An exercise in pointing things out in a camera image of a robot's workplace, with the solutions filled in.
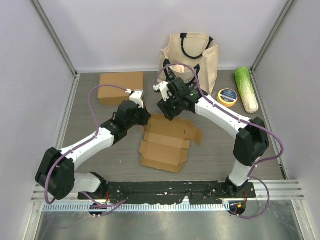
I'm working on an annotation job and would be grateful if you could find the large cardboard box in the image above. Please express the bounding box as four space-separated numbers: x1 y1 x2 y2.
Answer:
97 71 144 106

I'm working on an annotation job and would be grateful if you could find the small cardboard box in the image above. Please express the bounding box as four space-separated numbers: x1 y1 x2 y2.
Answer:
139 113 203 173

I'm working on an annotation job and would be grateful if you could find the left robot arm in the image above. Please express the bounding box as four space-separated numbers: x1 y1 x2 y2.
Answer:
35 100 151 200

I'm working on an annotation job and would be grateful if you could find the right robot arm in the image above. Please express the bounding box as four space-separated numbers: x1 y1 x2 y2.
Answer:
153 78 270 198

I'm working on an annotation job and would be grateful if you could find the wooden ball in bag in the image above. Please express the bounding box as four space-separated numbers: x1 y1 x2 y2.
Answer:
172 64 185 73

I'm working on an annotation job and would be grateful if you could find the yellow tape roll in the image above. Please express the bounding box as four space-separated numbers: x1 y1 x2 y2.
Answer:
217 88 238 108

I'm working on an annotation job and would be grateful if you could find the beige canvas tote bag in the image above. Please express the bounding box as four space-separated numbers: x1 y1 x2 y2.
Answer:
158 32 219 94

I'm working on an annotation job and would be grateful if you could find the green plush cabbage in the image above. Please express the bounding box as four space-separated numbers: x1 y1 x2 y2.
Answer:
234 66 259 114

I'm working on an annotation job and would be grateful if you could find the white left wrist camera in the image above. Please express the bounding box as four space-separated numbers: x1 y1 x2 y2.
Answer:
125 88 145 109

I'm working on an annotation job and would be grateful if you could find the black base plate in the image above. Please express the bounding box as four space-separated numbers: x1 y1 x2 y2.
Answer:
88 181 256 205

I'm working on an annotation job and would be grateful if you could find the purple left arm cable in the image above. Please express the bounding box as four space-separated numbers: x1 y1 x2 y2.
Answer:
43 84 132 217

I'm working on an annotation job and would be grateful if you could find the white slotted cable duct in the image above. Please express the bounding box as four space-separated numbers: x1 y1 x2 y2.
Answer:
42 201 230 213

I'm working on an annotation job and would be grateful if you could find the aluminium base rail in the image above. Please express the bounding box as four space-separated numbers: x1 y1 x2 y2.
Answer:
30 180 305 203

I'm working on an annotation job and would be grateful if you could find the left aluminium frame post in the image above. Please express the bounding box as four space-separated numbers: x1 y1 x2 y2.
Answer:
29 0 78 77

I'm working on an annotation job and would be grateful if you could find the aluminium frame post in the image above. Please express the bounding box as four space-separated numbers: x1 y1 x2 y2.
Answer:
250 0 297 74
29 0 78 77

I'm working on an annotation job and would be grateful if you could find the right aluminium frame post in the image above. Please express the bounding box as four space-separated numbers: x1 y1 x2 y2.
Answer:
250 0 297 74

